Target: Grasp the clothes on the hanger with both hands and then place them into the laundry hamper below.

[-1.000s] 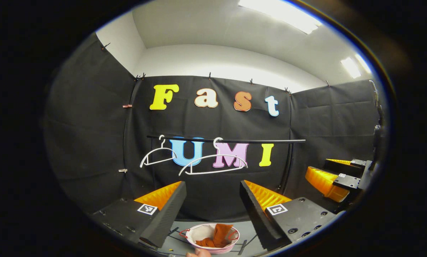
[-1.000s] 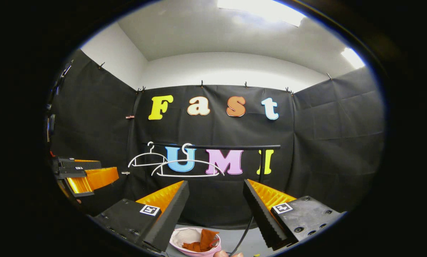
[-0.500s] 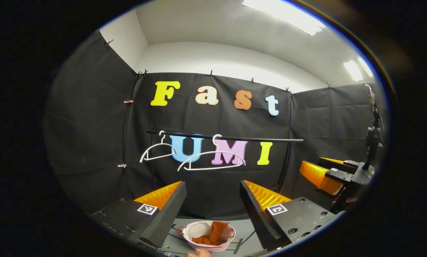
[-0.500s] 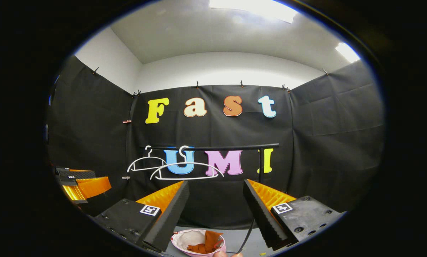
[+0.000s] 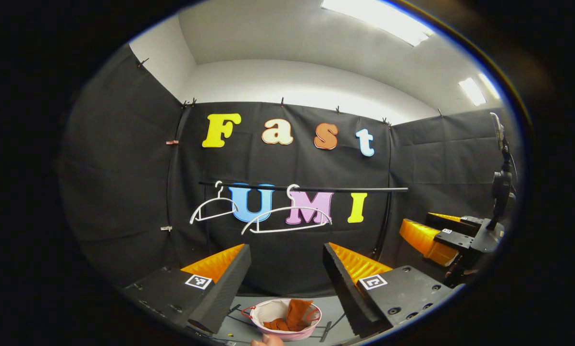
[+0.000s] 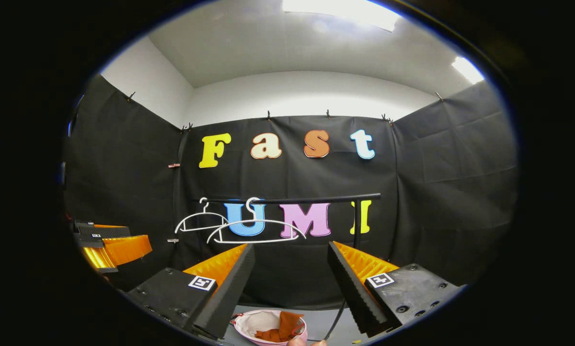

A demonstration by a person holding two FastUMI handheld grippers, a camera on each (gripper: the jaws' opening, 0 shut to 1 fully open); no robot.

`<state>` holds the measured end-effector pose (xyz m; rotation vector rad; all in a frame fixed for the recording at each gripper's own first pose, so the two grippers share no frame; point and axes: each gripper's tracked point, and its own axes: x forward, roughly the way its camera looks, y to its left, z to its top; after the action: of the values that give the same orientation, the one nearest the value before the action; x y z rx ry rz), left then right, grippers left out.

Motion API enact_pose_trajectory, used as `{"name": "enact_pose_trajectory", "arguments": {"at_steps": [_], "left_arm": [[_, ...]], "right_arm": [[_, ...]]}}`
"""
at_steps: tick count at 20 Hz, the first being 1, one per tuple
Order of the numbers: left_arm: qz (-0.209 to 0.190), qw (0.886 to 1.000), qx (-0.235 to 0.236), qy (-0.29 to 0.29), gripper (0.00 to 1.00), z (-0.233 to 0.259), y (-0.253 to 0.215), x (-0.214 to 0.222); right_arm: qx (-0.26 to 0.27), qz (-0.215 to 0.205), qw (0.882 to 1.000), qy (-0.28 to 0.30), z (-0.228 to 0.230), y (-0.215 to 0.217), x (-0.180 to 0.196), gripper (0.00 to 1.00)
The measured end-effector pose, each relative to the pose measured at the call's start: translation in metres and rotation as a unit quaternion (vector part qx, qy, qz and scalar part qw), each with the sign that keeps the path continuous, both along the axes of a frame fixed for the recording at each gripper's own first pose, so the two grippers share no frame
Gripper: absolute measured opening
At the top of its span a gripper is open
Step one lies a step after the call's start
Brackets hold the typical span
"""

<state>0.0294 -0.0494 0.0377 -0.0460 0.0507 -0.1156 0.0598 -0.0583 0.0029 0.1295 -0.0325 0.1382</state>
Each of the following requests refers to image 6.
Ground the small ceiling light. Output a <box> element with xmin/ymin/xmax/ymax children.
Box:
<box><xmin>452</xmin><ymin>57</ymin><xmax>485</xmax><ymax>85</ymax></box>

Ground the orange corduroy shirt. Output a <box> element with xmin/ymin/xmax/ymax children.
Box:
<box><xmin>255</xmin><ymin>311</ymin><xmax>305</xmax><ymax>343</ymax></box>

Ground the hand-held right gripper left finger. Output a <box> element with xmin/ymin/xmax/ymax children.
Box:
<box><xmin>126</xmin><ymin>244</ymin><xmax>256</xmax><ymax>339</ymax></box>

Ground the long ceiling light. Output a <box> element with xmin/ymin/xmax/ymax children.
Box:
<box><xmin>282</xmin><ymin>0</ymin><xmax>401</xmax><ymax>32</ymax></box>

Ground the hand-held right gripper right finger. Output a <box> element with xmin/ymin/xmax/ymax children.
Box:
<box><xmin>327</xmin><ymin>241</ymin><xmax>463</xmax><ymax>337</ymax></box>

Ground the black backdrop cloth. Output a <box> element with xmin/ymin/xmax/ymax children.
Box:
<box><xmin>62</xmin><ymin>74</ymin><xmax>519</xmax><ymax>310</ymax></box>

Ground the white clothes hanger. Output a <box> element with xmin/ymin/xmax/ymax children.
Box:
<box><xmin>175</xmin><ymin>197</ymin><xmax>230</xmax><ymax>234</ymax></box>
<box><xmin>207</xmin><ymin>197</ymin><xmax>306</xmax><ymax>244</ymax></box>

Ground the pink laundry hamper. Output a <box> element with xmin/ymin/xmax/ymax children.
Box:
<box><xmin>232</xmin><ymin>309</ymin><xmax>308</xmax><ymax>346</ymax></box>

